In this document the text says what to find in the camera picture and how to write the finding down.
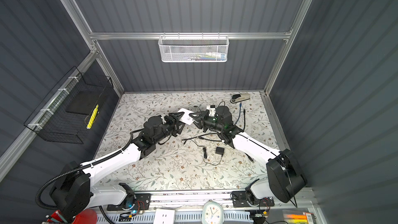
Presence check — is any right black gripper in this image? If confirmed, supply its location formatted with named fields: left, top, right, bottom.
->
left=190, top=110, right=224, bottom=134

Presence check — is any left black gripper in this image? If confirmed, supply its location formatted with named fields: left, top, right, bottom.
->
left=152, top=110, right=184, bottom=146

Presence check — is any white network switch box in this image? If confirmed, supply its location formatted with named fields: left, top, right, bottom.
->
left=177, top=108, right=194, bottom=125

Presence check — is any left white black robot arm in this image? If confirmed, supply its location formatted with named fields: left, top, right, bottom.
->
left=35, top=112, right=185, bottom=222

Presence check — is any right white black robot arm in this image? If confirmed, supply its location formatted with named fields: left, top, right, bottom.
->
left=189, top=106, right=307, bottom=205

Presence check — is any black white stapler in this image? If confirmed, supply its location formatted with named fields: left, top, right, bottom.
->
left=230, top=93, right=250, bottom=104

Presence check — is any floral patterned table mat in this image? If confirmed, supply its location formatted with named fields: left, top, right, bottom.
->
left=96, top=92, right=278, bottom=191

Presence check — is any yellow marker in basket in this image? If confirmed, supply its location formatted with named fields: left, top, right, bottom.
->
left=86, top=104, right=99, bottom=130

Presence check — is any black pad in basket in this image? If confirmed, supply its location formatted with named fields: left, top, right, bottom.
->
left=66, top=91, right=104, bottom=115

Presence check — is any white analog clock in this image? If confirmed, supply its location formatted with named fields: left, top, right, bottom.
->
left=201, top=201, right=224, bottom=224

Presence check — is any red pencil cup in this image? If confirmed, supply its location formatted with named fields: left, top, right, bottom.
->
left=46, top=208, right=97, bottom=224

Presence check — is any long black cable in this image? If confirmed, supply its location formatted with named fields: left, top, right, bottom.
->
left=181, top=109, right=254, bottom=162

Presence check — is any blue ethernet cable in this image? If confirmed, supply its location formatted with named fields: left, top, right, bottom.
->
left=233, top=102, right=244, bottom=127

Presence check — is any white wire mesh basket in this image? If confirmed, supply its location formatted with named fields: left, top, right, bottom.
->
left=158, top=37, right=230, bottom=63

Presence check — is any white wall power socket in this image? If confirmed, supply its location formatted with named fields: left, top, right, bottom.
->
left=153, top=208, right=176, bottom=224

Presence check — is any black wire wall basket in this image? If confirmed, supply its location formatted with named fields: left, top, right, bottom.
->
left=24, top=67, right=114, bottom=144

